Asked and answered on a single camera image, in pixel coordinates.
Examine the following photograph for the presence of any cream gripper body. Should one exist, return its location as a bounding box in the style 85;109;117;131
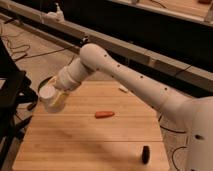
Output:
50;90;69;109

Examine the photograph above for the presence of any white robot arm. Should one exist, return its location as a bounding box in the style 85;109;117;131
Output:
54;43;213;171

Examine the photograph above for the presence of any black eraser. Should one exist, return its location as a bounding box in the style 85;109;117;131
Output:
141;146;150;164

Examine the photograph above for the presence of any green plate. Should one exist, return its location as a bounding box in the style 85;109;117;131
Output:
37;76;53;92

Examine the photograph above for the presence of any orange carrot toy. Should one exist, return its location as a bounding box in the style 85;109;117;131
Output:
95;111;115;119

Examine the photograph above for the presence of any white sponge block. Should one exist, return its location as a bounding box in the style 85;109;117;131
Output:
119;87;129;93

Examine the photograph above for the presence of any black chair frame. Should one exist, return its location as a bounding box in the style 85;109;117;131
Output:
0;38;38;169

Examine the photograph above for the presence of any white object on rail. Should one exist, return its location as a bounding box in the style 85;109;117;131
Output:
46;3;65;22

